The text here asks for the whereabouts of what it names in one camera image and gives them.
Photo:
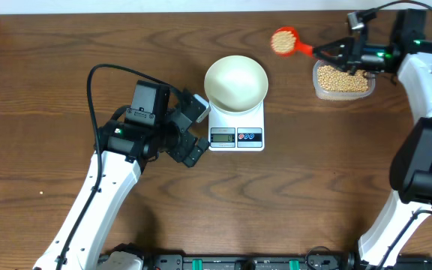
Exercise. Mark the cream ceramic bowl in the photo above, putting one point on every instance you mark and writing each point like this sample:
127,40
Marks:
236,83

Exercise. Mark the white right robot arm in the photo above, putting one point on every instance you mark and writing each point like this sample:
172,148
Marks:
408,56

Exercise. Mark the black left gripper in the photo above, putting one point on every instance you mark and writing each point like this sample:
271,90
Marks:
187,139

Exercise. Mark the red plastic measuring scoop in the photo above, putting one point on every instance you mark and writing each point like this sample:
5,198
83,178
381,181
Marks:
286,42

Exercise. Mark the clear plastic soybean container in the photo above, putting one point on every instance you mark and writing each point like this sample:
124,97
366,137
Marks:
333,85

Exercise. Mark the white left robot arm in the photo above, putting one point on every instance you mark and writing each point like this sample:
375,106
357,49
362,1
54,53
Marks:
81,238

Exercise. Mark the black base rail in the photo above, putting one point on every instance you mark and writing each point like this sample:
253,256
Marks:
128,256

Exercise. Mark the white digital kitchen scale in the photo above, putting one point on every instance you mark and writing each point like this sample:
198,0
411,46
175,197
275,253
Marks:
236,131

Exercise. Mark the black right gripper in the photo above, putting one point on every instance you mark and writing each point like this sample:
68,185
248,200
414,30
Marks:
350,52

